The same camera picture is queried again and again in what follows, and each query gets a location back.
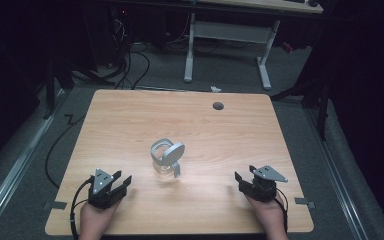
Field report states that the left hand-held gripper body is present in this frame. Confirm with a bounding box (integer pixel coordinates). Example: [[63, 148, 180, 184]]
[[87, 168, 128, 211]]

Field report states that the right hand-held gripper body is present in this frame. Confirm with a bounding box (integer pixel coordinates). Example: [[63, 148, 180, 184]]
[[239, 164, 289, 204]]

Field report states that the clear cup with grey lid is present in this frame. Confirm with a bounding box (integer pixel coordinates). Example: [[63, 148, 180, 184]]
[[150, 137, 186, 179]]

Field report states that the person's right hand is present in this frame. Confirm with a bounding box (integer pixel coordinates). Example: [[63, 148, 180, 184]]
[[245, 193, 290, 240]]

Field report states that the grey tape piece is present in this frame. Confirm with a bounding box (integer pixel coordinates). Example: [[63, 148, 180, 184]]
[[294, 197, 316, 210], [50, 200, 68, 211]]

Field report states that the black stand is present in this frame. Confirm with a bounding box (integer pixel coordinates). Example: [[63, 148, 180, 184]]
[[41, 58, 76, 121], [269, 63, 333, 142]]

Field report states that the white-framed desk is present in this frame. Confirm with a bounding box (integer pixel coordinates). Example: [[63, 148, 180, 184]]
[[183, 0, 325, 91]]

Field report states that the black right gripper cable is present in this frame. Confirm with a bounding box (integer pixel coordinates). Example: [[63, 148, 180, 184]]
[[274, 187, 290, 234]]

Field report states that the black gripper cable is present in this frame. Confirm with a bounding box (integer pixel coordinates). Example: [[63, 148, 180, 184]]
[[274, 187, 290, 234], [69, 176, 95, 240]]

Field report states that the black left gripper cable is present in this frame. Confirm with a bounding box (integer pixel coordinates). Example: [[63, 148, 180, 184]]
[[69, 176, 95, 240]]

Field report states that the black floor cable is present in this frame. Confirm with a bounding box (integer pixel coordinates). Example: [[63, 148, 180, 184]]
[[44, 113, 87, 190]]

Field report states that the metal floor rail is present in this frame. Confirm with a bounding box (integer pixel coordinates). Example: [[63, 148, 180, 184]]
[[0, 89, 66, 234], [303, 107, 370, 240]]

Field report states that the bundle of black cables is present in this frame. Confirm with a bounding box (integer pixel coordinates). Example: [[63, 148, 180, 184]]
[[111, 16, 152, 91]]

